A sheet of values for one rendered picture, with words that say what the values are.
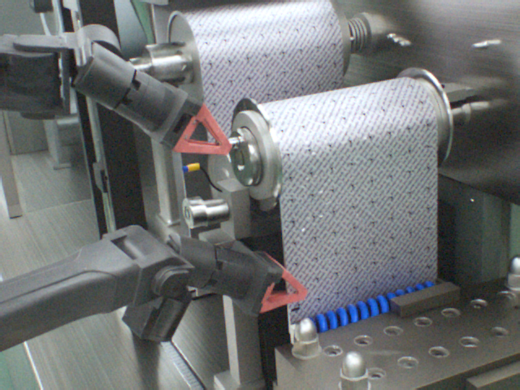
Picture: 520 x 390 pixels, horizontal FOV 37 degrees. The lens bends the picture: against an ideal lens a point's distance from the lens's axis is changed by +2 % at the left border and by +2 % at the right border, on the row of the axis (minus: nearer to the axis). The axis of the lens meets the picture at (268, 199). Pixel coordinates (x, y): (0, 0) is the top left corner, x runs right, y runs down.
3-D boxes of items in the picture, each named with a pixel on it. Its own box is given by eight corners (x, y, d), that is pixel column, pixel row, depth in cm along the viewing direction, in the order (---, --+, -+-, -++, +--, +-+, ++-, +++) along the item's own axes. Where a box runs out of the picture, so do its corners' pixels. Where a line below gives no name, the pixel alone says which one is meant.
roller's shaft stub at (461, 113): (411, 132, 112) (410, 101, 110) (451, 123, 114) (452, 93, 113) (430, 138, 108) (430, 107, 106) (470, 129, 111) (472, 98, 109)
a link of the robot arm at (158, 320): (166, 272, 82) (116, 230, 86) (122, 361, 85) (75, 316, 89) (232, 268, 92) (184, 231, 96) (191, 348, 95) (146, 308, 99)
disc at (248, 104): (235, 190, 108) (227, 87, 103) (238, 189, 108) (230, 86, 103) (282, 227, 96) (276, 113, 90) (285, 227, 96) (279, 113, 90)
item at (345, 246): (288, 332, 102) (279, 202, 96) (435, 288, 111) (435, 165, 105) (291, 334, 102) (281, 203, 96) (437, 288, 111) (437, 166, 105)
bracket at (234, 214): (211, 383, 114) (189, 187, 103) (251, 370, 116) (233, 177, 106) (224, 400, 110) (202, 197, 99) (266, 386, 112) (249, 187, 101)
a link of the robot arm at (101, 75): (62, 90, 86) (90, 48, 84) (60, 67, 91) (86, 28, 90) (118, 121, 89) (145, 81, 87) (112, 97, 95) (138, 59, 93)
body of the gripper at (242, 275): (261, 319, 93) (208, 306, 90) (227, 287, 102) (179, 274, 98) (281, 270, 93) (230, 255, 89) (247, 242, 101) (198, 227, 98)
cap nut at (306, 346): (287, 348, 96) (284, 316, 95) (312, 340, 98) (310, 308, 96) (300, 362, 93) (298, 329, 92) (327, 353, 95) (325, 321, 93)
